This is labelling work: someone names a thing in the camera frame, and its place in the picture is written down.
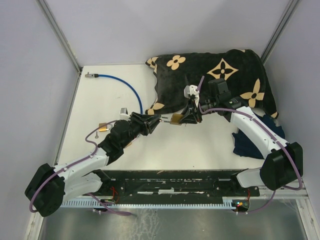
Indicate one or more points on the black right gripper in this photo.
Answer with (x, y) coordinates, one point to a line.
(193, 114)

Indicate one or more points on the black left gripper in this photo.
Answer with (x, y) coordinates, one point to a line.
(147, 122)

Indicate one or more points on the brass padlock with key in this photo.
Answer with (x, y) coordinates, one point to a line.
(175, 119)

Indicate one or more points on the small brass padlock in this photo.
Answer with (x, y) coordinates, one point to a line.
(103, 127)

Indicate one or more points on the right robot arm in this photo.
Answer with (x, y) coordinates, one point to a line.
(283, 161)

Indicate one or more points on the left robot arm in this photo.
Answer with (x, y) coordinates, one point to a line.
(53, 185)

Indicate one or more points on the dark blue cloth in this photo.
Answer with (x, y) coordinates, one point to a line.
(244, 147)

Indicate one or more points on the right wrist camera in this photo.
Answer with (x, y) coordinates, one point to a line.
(192, 91)

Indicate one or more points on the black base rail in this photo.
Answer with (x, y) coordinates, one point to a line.
(213, 183)

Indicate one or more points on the white slotted cable duct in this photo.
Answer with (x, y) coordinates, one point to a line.
(170, 201)

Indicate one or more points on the left aluminium frame post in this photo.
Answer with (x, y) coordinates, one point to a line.
(45, 8)

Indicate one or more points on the aluminium frame post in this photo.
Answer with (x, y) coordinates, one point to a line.
(45, 8)
(285, 18)

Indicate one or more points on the right aluminium frame post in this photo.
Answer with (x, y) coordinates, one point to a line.
(285, 18)

